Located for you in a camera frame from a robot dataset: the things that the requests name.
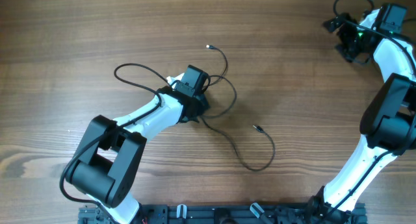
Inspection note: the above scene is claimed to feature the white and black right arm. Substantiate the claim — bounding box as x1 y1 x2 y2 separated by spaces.
305 3 415 223

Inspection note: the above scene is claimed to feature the black left camera cable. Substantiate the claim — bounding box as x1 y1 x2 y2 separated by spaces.
59 62 172 207

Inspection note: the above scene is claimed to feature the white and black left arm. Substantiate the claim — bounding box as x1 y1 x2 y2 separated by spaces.
59 66 211 223

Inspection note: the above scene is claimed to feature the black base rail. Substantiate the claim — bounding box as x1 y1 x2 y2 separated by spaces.
77 203 368 224

